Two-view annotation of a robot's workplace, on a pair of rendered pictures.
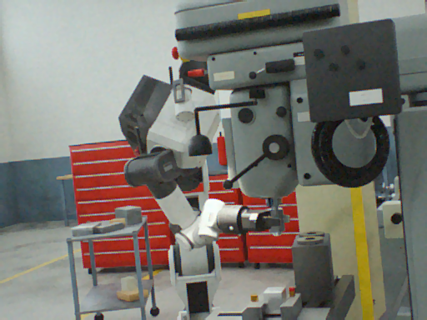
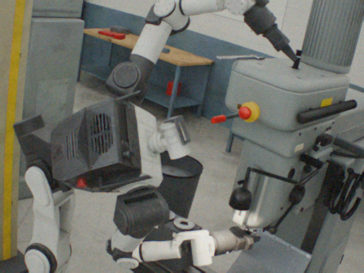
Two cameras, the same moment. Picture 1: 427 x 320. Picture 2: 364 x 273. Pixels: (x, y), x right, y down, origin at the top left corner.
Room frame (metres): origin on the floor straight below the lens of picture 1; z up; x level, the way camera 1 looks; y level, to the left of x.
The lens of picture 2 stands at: (1.78, 1.42, 2.14)
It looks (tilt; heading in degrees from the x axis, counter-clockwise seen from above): 21 degrees down; 288
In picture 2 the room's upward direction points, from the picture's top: 11 degrees clockwise
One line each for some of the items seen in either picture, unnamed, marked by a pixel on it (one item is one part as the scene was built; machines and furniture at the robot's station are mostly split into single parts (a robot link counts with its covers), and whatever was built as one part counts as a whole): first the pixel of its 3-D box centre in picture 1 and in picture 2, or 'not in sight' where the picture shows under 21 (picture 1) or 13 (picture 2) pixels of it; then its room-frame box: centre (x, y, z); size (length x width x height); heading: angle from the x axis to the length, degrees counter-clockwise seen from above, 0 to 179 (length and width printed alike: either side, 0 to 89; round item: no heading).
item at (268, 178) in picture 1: (269, 141); (266, 181); (1.94, -0.16, 1.47); 0.21 x 0.19 x 0.32; 161
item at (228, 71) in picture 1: (274, 67); (286, 125); (1.93, -0.20, 1.68); 0.34 x 0.24 x 0.10; 71
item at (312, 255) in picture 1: (313, 264); (170, 237); (2.29, -0.30, 1.01); 0.22 x 0.12 x 0.20; 168
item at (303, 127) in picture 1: (334, 134); (290, 169); (1.88, -0.34, 1.47); 0.24 x 0.19 x 0.26; 161
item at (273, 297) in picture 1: (275, 300); not in sight; (1.86, -0.12, 1.02); 0.06 x 0.05 x 0.06; 162
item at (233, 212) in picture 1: (249, 220); (231, 240); (2.00, -0.08, 1.23); 0.13 x 0.12 x 0.10; 145
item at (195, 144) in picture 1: (199, 144); (241, 197); (1.98, 0.04, 1.48); 0.07 x 0.07 x 0.06
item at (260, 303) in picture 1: (257, 307); not in sight; (1.87, -0.07, 1.00); 0.12 x 0.06 x 0.04; 162
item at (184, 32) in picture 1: (254, 23); (329, 110); (1.79, -0.14, 1.79); 0.45 x 0.04 x 0.04; 71
